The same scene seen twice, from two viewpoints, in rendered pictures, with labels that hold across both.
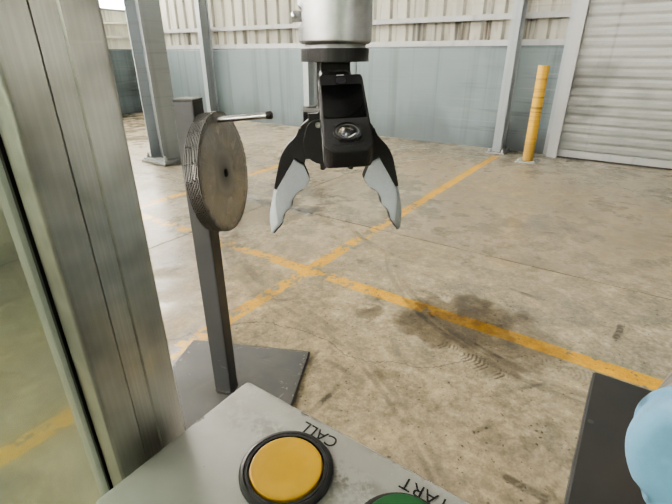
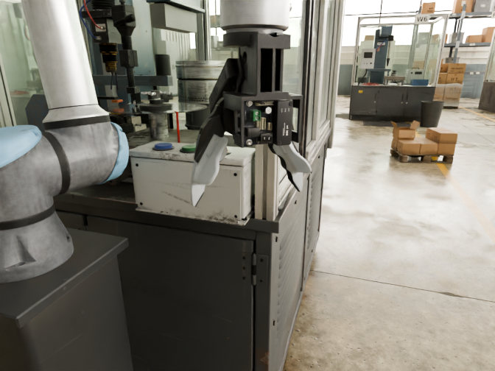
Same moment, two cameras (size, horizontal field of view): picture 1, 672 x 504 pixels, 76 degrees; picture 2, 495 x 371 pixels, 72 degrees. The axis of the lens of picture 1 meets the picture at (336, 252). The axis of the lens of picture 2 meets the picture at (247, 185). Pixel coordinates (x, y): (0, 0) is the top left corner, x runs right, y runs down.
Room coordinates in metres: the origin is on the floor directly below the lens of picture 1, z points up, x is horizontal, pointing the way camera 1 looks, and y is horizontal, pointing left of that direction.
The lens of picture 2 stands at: (0.88, -0.12, 1.08)
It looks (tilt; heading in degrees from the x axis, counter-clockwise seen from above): 19 degrees down; 163
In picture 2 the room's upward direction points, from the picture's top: straight up
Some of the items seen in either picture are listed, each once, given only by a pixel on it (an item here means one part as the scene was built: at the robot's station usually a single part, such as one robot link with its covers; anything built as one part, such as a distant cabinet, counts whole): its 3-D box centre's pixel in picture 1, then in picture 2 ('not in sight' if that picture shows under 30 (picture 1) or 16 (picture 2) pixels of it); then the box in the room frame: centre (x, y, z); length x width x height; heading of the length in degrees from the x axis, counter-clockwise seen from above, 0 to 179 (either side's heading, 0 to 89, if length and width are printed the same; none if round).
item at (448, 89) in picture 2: not in sight; (445, 85); (-7.31, 8.27, 0.59); 1.26 x 0.86 x 1.18; 135
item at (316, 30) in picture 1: (332, 26); (257, 14); (0.49, 0.00, 1.13); 0.08 x 0.08 x 0.05
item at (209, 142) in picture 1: (210, 267); not in sight; (1.20, 0.39, 0.50); 0.50 x 0.50 x 1.00; 81
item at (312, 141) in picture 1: (334, 108); (256, 91); (0.50, 0.00, 1.05); 0.09 x 0.08 x 0.12; 5
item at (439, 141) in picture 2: not in sight; (421, 144); (-2.45, 3.10, 0.18); 0.60 x 0.40 x 0.36; 69
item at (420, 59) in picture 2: not in sight; (391, 70); (-5.73, 5.11, 1.01); 1.66 x 1.38 x 2.03; 55
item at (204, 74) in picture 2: not in sight; (205, 95); (-1.05, 0.21, 0.93); 0.31 x 0.31 x 0.36
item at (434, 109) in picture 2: not in sight; (430, 114); (-4.41, 5.08, 0.24); 0.39 x 0.39 x 0.47
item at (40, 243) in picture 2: not in sight; (21, 233); (0.25, -0.35, 0.80); 0.15 x 0.15 x 0.10
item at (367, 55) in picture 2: not in sight; (364, 67); (-5.49, 4.27, 1.08); 0.34 x 0.15 x 0.71; 55
